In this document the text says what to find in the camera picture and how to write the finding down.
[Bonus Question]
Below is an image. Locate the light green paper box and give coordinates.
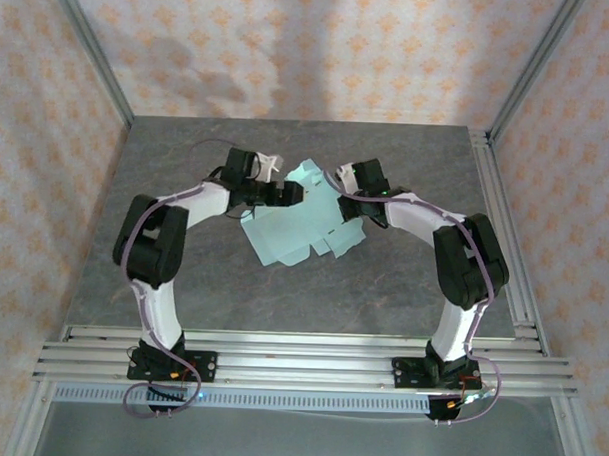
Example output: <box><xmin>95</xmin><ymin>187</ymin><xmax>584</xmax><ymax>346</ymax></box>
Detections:
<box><xmin>237</xmin><ymin>156</ymin><xmax>372</xmax><ymax>270</ymax></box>

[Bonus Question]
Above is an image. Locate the grey metal panel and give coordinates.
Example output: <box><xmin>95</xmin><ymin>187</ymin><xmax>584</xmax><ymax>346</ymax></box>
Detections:
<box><xmin>30</xmin><ymin>398</ymin><xmax>579</xmax><ymax>456</ymax></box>

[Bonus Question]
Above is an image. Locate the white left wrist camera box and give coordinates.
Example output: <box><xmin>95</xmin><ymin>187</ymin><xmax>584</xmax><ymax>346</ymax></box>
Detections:
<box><xmin>253</xmin><ymin>150</ymin><xmax>288</xmax><ymax>182</ymax></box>

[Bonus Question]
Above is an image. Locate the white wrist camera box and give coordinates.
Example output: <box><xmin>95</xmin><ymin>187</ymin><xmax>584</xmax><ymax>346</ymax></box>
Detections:
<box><xmin>253</xmin><ymin>150</ymin><xmax>288</xmax><ymax>182</ymax></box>
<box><xmin>334</xmin><ymin>162</ymin><xmax>359</xmax><ymax>192</ymax></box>

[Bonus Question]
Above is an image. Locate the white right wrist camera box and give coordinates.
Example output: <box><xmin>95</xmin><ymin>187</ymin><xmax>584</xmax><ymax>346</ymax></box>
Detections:
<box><xmin>334</xmin><ymin>162</ymin><xmax>359</xmax><ymax>192</ymax></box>

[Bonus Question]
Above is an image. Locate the aluminium side rail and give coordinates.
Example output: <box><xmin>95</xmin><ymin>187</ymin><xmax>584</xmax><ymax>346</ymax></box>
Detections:
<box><xmin>461</xmin><ymin>127</ymin><xmax>557</xmax><ymax>358</ymax></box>

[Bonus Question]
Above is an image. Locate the narrow aluminium table edge rail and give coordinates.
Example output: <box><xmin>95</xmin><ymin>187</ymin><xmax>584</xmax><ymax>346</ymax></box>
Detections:
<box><xmin>61</xmin><ymin>324</ymin><xmax>551</xmax><ymax>359</ymax></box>

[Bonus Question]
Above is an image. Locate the wide aluminium base rail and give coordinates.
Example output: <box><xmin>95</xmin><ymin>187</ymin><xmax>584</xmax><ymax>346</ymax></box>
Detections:
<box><xmin>31</xmin><ymin>341</ymin><xmax>579</xmax><ymax>400</ymax></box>

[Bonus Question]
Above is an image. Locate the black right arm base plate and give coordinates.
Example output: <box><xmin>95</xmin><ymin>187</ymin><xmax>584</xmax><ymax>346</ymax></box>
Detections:
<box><xmin>389</xmin><ymin>355</ymin><xmax>481</xmax><ymax>394</ymax></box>

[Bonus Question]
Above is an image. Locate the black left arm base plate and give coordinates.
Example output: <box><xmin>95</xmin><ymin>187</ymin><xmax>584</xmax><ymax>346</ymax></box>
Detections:
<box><xmin>126</xmin><ymin>348</ymin><xmax>219</xmax><ymax>385</ymax></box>

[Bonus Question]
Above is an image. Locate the grey slotted cable duct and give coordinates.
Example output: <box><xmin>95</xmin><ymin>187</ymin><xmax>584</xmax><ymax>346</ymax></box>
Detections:
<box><xmin>51</xmin><ymin>382</ymin><xmax>433</xmax><ymax>417</ymax></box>

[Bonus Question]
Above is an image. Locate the aluminium frame post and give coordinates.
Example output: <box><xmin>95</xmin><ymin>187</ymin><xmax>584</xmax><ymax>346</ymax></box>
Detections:
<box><xmin>41</xmin><ymin>0</ymin><xmax>139</xmax><ymax>129</ymax></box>
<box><xmin>486</xmin><ymin>0</ymin><xmax>589</xmax><ymax>144</ymax></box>

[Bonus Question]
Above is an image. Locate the black cable bracket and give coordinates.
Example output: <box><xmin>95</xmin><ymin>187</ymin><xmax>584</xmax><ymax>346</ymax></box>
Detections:
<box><xmin>424</xmin><ymin>391</ymin><xmax>475</xmax><ymax>428</ymax></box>
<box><xmin>145</xmin><ymin>384</ymin><xmax>191</xmax><ymax>418</ymax></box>

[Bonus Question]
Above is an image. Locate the aluminium frame leg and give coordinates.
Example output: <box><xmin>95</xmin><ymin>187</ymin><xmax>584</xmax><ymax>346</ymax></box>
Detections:
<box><xmin>3</xmin><ymin>377</ymin><xmax>56</xmax><ymax>456</ymax></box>
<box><xmin>546</xmin><ymin>396</ymin><xmax>603</xmax><ymax>456</ymax></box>

